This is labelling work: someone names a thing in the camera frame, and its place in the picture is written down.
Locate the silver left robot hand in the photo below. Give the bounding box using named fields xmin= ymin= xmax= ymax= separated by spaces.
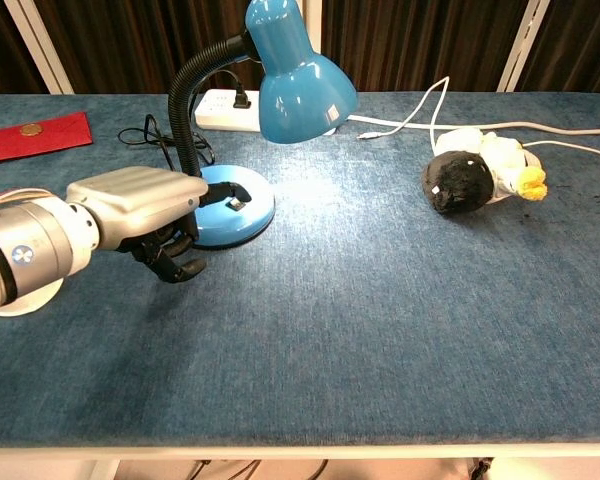
xmin=65 ymin=166 xmax=253 ymax=285

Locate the blue gooseneck desk lamp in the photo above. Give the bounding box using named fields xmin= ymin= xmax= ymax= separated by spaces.
xmin=167 ymin=0 xmax=359 ymax=250

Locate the white power strip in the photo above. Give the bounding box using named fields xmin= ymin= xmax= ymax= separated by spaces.
xmin=194 ymin=89 xmax=338 ymax=137

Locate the red envelope with gold seal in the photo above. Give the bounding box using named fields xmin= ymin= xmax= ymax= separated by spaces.
xmin=0 ymin=111 xmax=94 ymax=166

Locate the white paper cup blue print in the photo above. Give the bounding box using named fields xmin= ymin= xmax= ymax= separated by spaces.
xmin=0 ymin=277 xmax=65 ymax=318

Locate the blue fabric table cover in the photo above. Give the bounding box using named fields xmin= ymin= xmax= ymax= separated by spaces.
xmin=0 ymin=90 xmax=600 ymax=449

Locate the black and white plush penguin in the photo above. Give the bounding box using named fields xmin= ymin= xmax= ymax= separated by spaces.
xmin=421 ymin=126 xmax=548 ymax=217

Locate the dark brown curtain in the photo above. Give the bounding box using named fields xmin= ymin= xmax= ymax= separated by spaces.
xmin=0 ymin=0 xmax=600 ymax=96

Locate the black power plug with cable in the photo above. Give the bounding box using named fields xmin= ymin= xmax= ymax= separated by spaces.
xmin=117 ymin=68 xmax=253 ymax=174

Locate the white frame post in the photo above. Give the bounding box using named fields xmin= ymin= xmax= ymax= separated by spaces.
xmin=2 ymin=0 xmax=75 ymax=95
xmin=496 ymin=0 xmax=558 ymax=93

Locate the thin white usb cable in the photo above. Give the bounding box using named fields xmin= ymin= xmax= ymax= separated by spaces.
xmin=358 ymin=76 xmax=600 ymax=160

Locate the thick white power strip cable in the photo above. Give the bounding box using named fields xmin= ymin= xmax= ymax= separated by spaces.
xmin=347 ymin=113 xmax=600 ymax=137

